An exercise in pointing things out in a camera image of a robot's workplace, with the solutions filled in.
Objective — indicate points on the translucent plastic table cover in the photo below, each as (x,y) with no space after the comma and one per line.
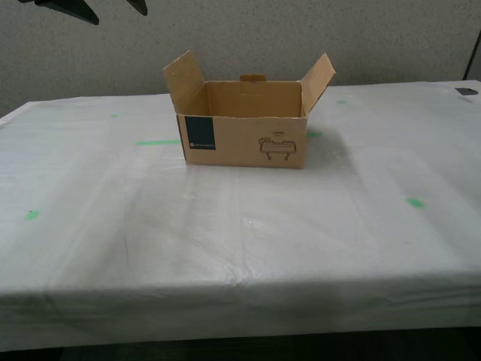
(240,244)

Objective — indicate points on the dark vertical partition edge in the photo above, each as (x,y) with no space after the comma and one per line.
(472,52)

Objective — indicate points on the cardboard box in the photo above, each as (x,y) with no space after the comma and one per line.
(240,143)

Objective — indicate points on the green tape strip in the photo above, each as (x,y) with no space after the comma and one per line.
(158,143)
(315,134)

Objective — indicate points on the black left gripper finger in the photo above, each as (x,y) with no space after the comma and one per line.
(71,7)
(139,5)

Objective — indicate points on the black flat table object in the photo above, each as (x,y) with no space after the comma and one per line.
(467,91)

